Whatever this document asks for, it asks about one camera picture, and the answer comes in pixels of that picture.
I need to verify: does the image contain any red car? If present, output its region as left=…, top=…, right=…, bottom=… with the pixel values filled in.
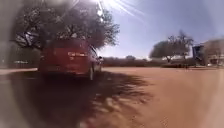
left=37, top=39, right=104, bottom=82

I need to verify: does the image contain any large dark tree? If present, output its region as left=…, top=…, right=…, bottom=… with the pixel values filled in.
left=10, top=0, right=121, bottom=52

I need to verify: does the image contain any small tree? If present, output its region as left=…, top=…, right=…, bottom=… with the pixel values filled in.
left=148, top=30, right=195, bottom=64

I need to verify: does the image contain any building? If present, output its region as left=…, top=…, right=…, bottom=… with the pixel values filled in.
left=191, top=38, right=224, bottom=67

